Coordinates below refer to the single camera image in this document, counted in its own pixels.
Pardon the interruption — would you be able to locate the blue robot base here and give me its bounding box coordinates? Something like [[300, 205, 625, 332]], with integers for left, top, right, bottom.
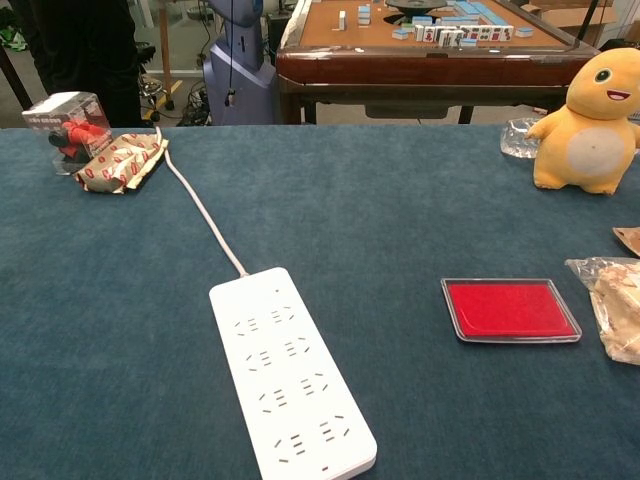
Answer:
[[202, 0, 279, 127]]

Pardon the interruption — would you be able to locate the white power strip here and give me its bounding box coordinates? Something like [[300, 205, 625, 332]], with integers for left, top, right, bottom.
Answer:
[[208, 266, 379, 480]]

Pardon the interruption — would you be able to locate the blue table cloth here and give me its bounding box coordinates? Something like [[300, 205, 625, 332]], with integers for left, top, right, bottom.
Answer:
[[0, 123, 640, 480]]

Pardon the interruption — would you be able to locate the brown mahjong table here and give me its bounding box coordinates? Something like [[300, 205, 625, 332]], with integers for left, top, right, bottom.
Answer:
[[274, 0, 602, 126]]

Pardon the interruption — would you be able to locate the red ink pad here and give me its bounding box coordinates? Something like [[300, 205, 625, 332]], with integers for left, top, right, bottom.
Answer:
[[440, 277, 584, 346]]

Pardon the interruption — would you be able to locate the snack packet with red print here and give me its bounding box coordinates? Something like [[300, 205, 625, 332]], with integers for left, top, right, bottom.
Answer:
[[74, 132, 170, 196]]

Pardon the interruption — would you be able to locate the clear plastic water bottle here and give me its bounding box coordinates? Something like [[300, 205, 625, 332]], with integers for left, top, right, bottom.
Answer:
[[500, 117, 544, 161]]

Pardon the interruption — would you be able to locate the clear box with red toy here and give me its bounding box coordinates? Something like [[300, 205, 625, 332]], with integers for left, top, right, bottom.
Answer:
[[21, 91, 114, 177]]

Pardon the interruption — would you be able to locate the yellow plush toy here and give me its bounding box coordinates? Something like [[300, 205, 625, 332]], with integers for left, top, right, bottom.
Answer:
[[525, 48, 640, 197]]

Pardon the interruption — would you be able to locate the person in black trousers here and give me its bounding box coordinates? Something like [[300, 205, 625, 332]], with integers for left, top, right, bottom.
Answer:
[[9, 0, 144, 129]]

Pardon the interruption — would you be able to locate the clear bag of beige snack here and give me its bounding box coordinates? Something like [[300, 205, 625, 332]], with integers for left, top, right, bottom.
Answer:
[[564, 256, 640, 366]]

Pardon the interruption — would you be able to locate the brown spout pouch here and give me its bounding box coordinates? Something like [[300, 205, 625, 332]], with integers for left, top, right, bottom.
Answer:
[[612, 225, 640, 259]]

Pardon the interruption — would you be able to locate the white power strip cable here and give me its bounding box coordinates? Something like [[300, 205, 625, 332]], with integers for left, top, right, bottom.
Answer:
[[155, 125, 249, 278]]

